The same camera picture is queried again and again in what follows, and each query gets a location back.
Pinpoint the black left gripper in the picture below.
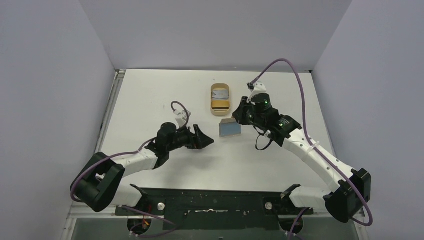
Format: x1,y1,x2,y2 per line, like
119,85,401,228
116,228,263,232
166,124,214,153

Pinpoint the beige card holder wallet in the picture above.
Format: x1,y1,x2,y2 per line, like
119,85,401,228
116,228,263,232
219,117,242,138

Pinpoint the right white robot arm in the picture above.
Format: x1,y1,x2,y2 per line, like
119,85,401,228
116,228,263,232
232,93,371,223

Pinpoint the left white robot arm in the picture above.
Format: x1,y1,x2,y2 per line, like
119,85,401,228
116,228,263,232
70,122,215,215

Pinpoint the yellow card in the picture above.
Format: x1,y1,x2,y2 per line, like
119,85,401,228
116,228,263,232
211,99,231,111

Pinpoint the beige oval tray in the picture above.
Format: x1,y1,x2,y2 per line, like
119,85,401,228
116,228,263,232
210,83,231,117

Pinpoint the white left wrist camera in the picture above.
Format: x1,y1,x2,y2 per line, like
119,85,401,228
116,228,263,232
173,110,191,128

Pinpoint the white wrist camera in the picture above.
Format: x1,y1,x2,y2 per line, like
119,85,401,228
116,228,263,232
247,80,267,102
173,110,191,128

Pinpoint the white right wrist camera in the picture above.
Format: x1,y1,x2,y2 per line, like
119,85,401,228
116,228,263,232
247,80,267,102

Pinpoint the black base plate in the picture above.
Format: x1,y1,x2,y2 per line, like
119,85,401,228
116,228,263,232
114,187,316,233

